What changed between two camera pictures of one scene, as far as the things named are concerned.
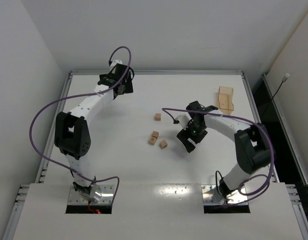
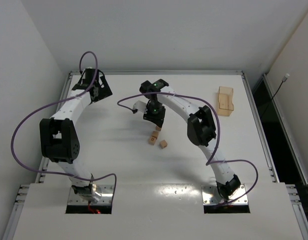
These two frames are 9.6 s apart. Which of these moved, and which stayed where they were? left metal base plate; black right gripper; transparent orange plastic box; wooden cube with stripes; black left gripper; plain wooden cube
Moved: black right gripper; black left gripper
Stayed: plain wooden cube; left metal base plate; transparent orange plastic box; wooden cube with stripes
